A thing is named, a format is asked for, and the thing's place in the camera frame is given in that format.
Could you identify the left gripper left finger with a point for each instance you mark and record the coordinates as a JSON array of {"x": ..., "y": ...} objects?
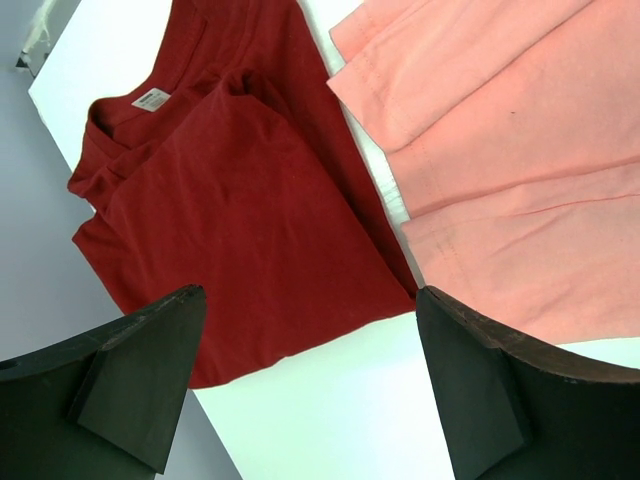
[{"x": 104, "y": 404}]

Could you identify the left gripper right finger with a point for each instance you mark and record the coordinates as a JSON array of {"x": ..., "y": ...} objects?
[{"x": 514, "y": 407}]

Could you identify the pink polo shirt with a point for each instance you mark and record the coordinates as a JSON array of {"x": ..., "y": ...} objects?
[{"x": 512, "y": 132}]

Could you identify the folded red t-shirt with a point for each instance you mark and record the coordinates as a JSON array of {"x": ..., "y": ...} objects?
[{"x": 232, "y": 167}]

